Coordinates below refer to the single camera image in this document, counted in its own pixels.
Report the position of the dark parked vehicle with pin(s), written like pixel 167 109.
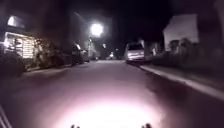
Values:
pixel 77 53

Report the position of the pavement with pale kerb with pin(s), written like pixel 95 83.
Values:
pixel 186 78

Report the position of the robot's own part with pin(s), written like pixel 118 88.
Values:
pixel 146 125
pixel 75 126

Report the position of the grey asphalt road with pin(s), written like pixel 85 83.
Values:
pixel 100 86

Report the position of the pale van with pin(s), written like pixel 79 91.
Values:
pixel 134 52

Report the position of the street lamp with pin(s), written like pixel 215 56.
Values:
pixel 96 30

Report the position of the white building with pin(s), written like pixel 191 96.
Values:
pixel 181 28

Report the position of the building with lit windows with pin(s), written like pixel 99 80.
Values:
pixel 18 41

